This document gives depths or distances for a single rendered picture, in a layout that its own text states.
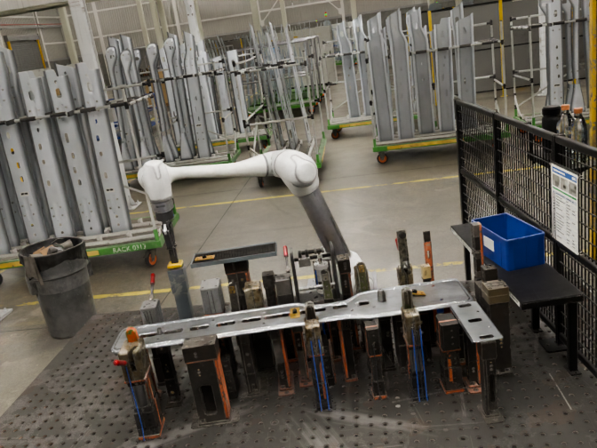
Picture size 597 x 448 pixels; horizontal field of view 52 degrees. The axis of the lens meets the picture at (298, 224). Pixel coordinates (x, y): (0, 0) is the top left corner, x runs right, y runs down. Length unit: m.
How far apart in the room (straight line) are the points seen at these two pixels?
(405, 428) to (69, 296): 3.38
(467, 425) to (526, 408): 0.22
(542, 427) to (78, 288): 3.73
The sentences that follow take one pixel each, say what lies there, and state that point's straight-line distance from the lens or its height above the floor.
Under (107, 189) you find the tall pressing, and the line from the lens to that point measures 6.57.
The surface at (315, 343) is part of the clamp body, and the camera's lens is 2.21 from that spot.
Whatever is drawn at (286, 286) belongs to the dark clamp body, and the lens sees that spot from 2.52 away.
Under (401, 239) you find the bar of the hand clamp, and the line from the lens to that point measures 2.50.
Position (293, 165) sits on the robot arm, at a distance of 2.52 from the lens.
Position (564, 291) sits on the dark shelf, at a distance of 2.37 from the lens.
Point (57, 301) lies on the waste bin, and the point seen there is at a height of 0.33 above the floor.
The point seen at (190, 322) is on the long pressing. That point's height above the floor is 1.00.
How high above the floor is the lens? 2.04
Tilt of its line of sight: 17 degrees down
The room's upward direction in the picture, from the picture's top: 9 degrees counter-clockwise
